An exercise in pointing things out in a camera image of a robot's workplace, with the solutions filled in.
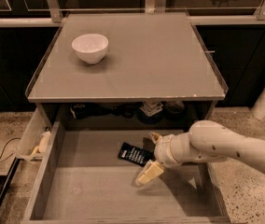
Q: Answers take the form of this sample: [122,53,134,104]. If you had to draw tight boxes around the white ceramic bowl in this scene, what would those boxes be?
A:
[72,34,109,64]

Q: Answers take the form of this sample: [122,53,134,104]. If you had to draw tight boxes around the black object under counter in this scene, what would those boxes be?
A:
[70,103,111,119]

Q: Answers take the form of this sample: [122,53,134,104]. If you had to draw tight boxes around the white packet under counter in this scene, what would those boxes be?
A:
[139,102,163,117]

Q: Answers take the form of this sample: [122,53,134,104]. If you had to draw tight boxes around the dark round container under counter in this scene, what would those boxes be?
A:
[163,101,185,120]

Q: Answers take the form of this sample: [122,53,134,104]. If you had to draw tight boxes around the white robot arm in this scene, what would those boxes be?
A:
[135,120,265,186]

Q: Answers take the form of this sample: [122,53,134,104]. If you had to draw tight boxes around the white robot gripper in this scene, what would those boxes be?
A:
[135,133,188,187]

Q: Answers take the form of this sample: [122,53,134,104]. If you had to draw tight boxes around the grey cabinet with counter top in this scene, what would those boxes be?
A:
[26,13,228,129]

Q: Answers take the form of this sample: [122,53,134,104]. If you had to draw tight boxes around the metal rail frame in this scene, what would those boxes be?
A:
[0,0,265,27]

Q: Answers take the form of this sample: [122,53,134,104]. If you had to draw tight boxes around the cream items in side bin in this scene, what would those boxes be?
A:
[31,131,50,156]

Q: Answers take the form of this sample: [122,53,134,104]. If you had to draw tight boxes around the black floor strip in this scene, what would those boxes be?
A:
[0,158,20,208]

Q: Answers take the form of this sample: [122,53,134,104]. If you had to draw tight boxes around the dark blue rxbar wrapper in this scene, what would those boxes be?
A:
[118,142,153,167]

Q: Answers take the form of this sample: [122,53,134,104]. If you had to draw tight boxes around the open grey wooden drawer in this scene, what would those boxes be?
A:
[21,119,232,224]

